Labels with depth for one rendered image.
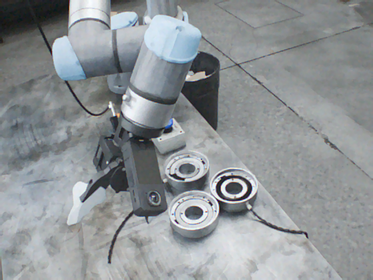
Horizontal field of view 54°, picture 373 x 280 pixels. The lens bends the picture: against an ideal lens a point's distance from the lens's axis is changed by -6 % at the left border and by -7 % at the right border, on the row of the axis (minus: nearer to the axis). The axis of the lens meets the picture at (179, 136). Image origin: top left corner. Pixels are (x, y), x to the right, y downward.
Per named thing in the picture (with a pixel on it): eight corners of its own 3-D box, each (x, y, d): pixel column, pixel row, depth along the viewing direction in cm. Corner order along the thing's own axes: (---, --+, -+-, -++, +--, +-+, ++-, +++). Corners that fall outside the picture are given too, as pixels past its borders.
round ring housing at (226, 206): (201, 193, 89) (200, 181, 86) (238, 173, 93) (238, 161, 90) (228, 223, 82) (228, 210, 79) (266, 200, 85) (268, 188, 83)
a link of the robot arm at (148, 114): (185, 108, 57) (135, 100, 52) (174, 135, 58) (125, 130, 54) (163, 86, 62) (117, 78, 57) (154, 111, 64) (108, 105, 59)
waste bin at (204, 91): (233, 133, 228) (231, 69, 201) (181, 153, 220) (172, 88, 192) (206, 104, 253) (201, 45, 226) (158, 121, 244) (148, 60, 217)
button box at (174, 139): (186, 145, 102) (184, 131, 99) (161, 155, 100) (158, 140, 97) (174, 129, 108) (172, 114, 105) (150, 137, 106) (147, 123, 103)
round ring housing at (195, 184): (198, 157, 98) (196, 144, 96) (218, 183, 91) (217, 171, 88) (159, 171, 96) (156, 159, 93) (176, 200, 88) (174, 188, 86)
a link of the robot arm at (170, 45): (202, 27, 58) (208, 37, 50) (176, 91, 62) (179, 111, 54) (152, 9, 56) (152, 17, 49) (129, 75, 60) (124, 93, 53)
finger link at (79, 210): (62, 207, 65) (102, 173, 65) (70, 230, 60) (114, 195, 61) (50, 198, 63) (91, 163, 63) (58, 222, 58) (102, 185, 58)
